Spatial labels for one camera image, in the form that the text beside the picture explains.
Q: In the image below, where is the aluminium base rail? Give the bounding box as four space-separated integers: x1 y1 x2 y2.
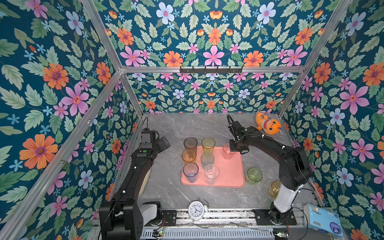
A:
140 207 307 232

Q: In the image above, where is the clear transparent cup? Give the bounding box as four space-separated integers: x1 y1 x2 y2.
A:
204 164 220 186

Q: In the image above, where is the yellow short cup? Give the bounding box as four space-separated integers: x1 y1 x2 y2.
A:
269 181 282 198

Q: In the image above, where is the yellow transparent cup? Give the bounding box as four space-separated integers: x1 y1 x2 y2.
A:
182 149 197 164

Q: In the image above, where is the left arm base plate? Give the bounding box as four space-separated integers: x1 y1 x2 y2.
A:
147 210 178 228

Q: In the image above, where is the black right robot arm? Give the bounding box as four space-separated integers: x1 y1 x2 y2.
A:
227 115 314 225

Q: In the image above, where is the green short cup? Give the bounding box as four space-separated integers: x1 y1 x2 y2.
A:
246 167 263 185

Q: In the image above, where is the green tall transparent cup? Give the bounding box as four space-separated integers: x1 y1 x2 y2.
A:
201 137 216 154

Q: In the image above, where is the grey transparent cup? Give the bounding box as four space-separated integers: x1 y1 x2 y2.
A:
184 137 198 152

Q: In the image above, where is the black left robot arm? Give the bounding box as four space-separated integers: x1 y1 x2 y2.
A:
98 128 170 240

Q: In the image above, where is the pink plastic tray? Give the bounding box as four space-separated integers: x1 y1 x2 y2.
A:
181 146 245 188

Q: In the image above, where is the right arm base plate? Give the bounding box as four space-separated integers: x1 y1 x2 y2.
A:
252 209 297 226

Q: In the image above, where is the blue tissue pack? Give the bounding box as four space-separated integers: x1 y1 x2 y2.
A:
303 204 344 239

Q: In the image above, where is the blue transparent cup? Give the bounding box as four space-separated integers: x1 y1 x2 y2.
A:
183 162 199 183

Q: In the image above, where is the orange plush fish toy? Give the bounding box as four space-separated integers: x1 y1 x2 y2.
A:
255 112 283 135

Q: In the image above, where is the black hook rail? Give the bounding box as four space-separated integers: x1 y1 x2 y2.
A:
179 66 243 75

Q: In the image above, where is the pink transparent cup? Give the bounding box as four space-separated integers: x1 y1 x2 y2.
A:
223 143 236 160

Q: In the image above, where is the white alarm clock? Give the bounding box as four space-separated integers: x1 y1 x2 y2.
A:
188 199 209 222

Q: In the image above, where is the teal frosted cup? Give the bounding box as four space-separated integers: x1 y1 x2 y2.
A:
201 153 215 169

